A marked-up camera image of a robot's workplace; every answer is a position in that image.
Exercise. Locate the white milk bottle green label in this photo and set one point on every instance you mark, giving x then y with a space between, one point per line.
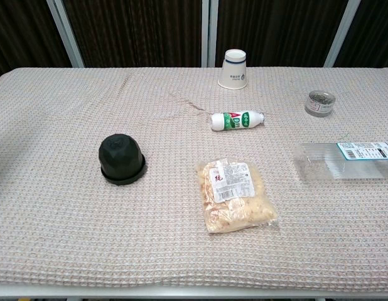
238 120

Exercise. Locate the white paper cup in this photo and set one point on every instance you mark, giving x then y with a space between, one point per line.
232 73

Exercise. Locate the black round jar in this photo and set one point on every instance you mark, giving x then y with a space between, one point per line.
120 153

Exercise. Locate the clear plastic bottle white label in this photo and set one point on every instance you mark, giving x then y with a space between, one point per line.
326 163

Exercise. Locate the clear bag of yellow snacks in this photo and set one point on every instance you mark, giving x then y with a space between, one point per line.
234 194

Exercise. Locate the aluminium partition post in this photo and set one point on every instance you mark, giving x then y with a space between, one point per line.
65 34
342 34
209 31

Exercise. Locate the beige waffle tablecloth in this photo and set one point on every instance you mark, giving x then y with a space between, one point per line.
87 225

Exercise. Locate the round clear box metal bits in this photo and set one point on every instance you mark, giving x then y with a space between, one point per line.
319 105

